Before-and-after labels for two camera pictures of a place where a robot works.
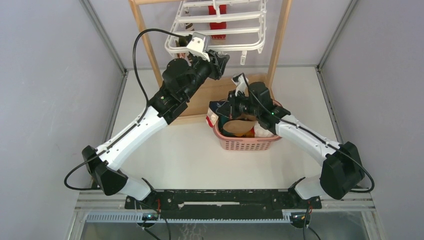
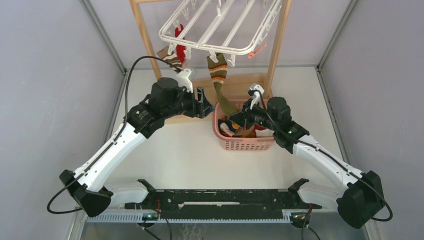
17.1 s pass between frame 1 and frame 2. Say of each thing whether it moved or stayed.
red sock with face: moved
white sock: stayed
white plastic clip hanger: moved
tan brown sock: moved
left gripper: moved
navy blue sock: moved
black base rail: stayed
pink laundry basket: stayed
